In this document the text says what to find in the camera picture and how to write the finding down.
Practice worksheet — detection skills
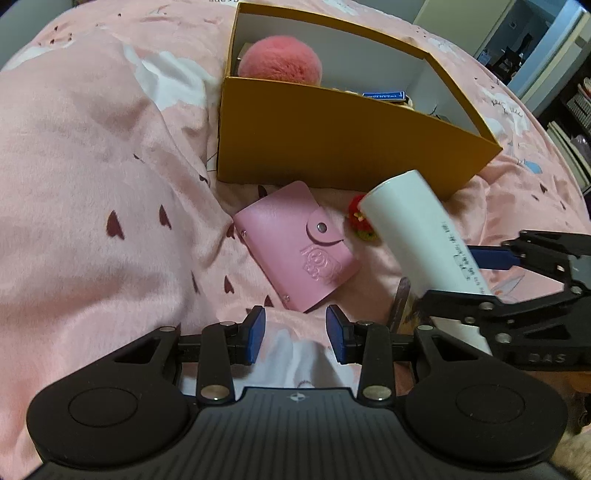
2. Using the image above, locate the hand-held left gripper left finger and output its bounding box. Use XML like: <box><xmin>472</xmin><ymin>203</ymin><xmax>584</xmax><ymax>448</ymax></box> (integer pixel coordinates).
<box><xmin>108</xmin><ymin>305</ymin><xmax>267</xmax><ymax>407</ymax></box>

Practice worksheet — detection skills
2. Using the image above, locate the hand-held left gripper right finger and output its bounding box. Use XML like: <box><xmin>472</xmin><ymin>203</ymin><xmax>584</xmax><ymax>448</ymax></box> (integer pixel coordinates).
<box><xmin>325</xmin><ymin>305</ymin><xmax>481</xmax><ymax>407</ymax></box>

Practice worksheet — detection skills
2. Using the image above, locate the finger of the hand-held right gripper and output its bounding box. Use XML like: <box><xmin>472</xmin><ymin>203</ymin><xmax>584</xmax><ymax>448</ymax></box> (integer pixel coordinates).
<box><xmin>471</xmin><ymin>229</ymin><xmax>591</xmax><ymax>296</ymax></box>
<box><xmin>422</xmin><ymin>288</ymin><xmax>591</xmax><ymax>342</ymax></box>

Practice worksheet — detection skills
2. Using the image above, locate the white cylindrical bottle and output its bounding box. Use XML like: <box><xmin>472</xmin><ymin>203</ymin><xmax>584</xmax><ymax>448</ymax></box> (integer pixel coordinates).
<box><xmin>359</xmin><ymin>169</ymin><xmax>495</xmax><ymax>356</ymax></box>

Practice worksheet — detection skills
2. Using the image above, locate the pink leather card holder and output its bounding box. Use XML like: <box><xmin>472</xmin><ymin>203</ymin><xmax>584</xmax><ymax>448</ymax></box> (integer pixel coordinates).
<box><xmin>233</xmin><ymin>181</ymin><xmax>360</xmax><ymax>313</ymax></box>

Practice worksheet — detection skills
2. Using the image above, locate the crochet orange with red flower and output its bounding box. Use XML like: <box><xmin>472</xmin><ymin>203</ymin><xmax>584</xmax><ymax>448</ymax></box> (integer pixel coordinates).
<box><xmin>346</xmin><ymin>194</ymin><xmax>382</xmax><ymax>243</ymax></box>

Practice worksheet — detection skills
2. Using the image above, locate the orange cardboard box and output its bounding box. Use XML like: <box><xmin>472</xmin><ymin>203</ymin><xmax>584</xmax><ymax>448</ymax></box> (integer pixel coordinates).
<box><xmin>216</xmin><ymin>2</ymin><xmax>504</xmax><ymax>200</ymax></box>

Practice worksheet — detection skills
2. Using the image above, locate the pink fluffy pompom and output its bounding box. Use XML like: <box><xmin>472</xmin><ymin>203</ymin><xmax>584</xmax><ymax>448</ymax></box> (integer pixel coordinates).
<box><xmin>238</xmin><ymin>37</ymin><xmax>322</xmax><ymax>85</ymax></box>

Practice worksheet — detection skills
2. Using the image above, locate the dark storage shelf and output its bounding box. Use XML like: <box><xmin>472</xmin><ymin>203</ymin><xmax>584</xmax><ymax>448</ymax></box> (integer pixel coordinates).
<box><xmin>545</xmin><ymin>60</ymin><xmax>591</xmax><ymax>195</ymax></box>

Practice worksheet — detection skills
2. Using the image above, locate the blue flat packet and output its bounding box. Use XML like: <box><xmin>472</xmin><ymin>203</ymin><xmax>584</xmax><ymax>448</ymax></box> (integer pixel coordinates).
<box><xmin>361</xmin><ymin>90</ymin><xmax>407</xmax><ymax>103</ymax></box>

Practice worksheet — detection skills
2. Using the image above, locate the dark wooden chair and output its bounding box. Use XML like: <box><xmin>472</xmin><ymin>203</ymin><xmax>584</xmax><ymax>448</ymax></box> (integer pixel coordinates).
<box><xmin>494</xmin><ymin>44</ymin><xmax>525</xmax><ymax>79</ymax></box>

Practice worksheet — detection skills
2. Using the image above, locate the pink printed blanket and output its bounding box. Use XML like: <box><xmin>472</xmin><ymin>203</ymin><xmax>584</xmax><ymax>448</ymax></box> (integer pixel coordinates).
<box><xmin>0</xmin><ymin>0</ymin><xmax>591</xmax><ymax>480</ymax></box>

